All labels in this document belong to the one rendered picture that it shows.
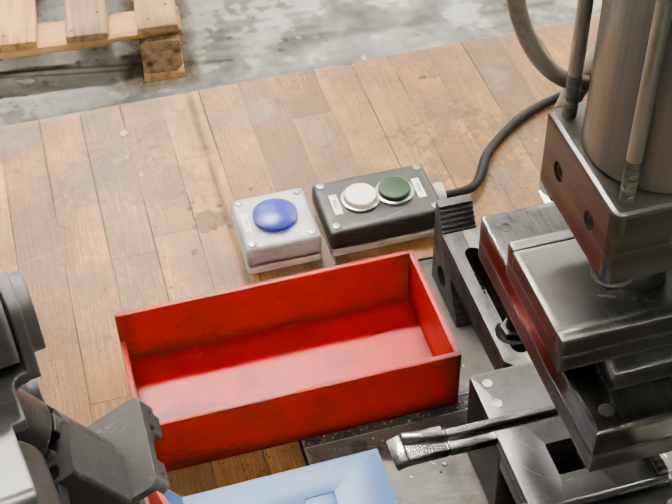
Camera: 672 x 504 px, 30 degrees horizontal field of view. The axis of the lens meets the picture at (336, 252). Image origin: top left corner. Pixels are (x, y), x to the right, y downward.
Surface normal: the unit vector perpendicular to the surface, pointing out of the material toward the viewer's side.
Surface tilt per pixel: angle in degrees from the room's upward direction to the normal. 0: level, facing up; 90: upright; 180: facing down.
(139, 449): 31
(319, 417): 90
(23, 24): 0
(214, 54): 0
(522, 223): 0
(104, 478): 59
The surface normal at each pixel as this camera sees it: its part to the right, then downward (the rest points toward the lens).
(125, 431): -0.50, -0.48
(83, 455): 0.82, -0.52
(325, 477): -0.03, -0.69
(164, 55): 0.18, 0.70
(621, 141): -0.71, 0.51
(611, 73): -0.90, 0.32
